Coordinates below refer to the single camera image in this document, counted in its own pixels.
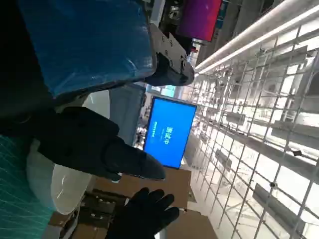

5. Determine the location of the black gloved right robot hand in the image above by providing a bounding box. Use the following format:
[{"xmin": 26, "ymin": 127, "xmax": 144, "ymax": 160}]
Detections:
[{"xmin": 106, "ymin": 188, "xmax": 180, "ymax": 239}]

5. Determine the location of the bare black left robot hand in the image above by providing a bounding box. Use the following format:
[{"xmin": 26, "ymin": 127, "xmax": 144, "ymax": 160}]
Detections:
[{"xmin": 0, "ymin": 0, "xmax": 195, "ymax": 186}]

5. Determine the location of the white rounded square plate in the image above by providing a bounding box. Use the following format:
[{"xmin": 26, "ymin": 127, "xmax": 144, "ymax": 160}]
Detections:
[{"xmin": 26, "ymin": 90, "xmax": 110, "ymax": 215}]

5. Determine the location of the brown cardboard box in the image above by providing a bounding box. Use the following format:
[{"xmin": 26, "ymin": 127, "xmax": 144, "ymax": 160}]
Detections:
[
  {"xmin": 164, "ymin": 208, "xmax": 218, "ymax": 239},
  {"xmin": 93, "ymin": 168, "xmax": 192, "ymax": 211},
  {"xmin": 47, "ymin": 211, "xmax": 111, "ymax": 239}
]

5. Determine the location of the light grey rolling cabinet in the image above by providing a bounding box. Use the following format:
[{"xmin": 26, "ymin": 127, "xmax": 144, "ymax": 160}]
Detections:
[{"xmin": 109, "ymin": 84, "xmax": 148, "ymax": 150}]

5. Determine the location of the blue screen monitor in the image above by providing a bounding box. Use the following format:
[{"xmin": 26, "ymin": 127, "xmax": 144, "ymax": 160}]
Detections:
[{"xmin": 143, "ymin": 96, "xmax": 197, "ymax": 170}]

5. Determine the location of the magenta screen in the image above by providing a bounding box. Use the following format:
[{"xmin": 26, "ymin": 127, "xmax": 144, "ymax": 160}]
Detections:
[{"xmin": 175, "ymin": 0, "xmax": 223, "ymax": 42}]

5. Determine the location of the green cutting mat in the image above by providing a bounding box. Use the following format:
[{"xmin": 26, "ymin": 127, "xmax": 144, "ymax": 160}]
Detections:
[{"xmin": 0, "ymin": 134, "xmax": 55, "ymax": 239}]

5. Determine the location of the white light strip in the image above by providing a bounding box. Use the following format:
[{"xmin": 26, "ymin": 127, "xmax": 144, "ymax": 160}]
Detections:
[
  {"xmin": 198, "ymin": 3, "xmax": 319, "ymax": 75},
  {"xmin": 194, "ymin": 0, "xmax": 304, "ymax": 70}
]

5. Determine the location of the white wire grid panel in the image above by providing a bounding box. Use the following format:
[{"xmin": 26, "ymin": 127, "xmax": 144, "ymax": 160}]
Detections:
[{"xmin": 184, "ymin": 24, "xmax": 319, "ymax": 239}]

